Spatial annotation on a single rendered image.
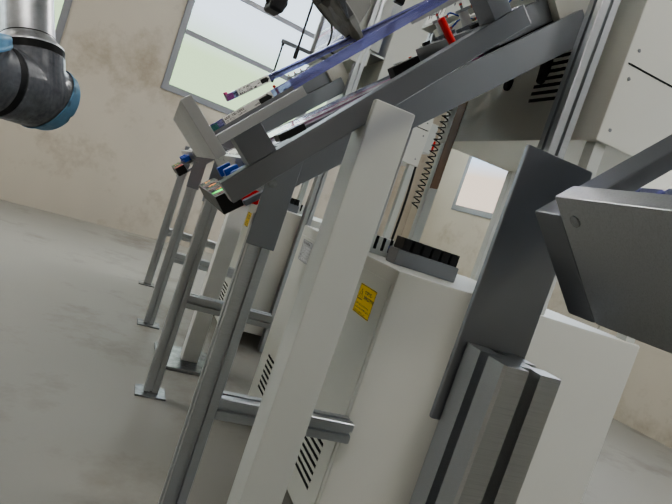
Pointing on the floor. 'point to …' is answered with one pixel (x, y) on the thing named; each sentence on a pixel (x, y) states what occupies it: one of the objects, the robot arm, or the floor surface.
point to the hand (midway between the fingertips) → (352, 38)
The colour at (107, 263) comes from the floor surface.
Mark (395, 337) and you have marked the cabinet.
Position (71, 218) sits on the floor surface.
